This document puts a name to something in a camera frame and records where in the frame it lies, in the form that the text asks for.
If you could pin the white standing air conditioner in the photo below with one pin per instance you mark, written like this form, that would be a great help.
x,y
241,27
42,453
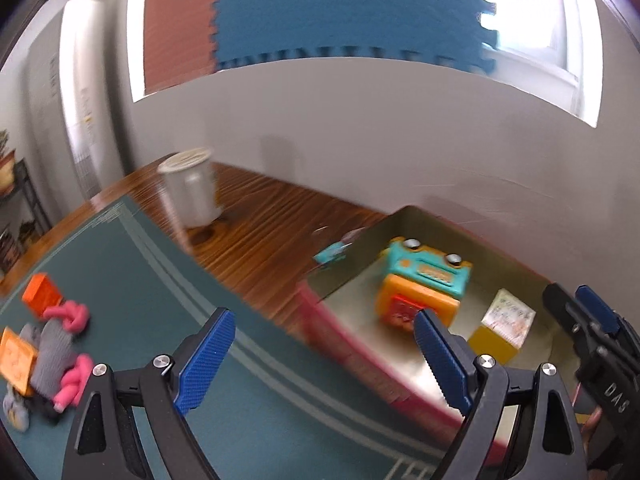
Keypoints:
x,y
85,85

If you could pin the blue foam mat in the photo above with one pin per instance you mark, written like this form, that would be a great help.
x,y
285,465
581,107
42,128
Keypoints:
x,y
350,5

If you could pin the green desk mat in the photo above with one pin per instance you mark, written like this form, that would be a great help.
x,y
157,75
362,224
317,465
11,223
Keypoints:
x,y
250,410

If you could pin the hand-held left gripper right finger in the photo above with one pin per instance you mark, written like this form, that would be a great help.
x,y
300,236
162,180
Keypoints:
x,y
440,360

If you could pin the yellow block with paper label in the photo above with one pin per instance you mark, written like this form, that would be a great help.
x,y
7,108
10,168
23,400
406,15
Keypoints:
x,y
500,330

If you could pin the black plant shelf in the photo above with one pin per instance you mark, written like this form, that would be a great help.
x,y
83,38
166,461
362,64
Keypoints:
x,y
30,195

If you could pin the red tray box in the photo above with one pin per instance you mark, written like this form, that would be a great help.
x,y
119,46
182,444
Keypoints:
x,y
360,320

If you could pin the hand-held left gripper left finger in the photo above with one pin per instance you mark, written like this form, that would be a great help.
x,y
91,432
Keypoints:
x,y
207,355

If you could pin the red foam mat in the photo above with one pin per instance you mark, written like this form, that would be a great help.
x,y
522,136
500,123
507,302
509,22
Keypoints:
x,y
175,25

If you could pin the potted plant in wide pot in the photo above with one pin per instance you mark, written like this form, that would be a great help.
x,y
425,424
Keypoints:
x,y
6,172

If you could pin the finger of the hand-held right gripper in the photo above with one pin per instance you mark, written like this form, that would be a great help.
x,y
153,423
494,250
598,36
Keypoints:
x,y
597,307
562,305

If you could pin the white cup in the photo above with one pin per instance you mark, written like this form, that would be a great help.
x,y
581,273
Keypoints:
x,y
187,190

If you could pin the orange embossed toy cube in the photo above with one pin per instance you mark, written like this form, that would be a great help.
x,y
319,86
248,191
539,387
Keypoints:
x,y
42,292
17,360

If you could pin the pink and grey plush toy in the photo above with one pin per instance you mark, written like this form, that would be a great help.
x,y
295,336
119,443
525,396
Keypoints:
x,y
50,355

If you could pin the dark patterned pot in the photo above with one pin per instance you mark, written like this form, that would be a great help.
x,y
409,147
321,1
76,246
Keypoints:
x,y
7,255

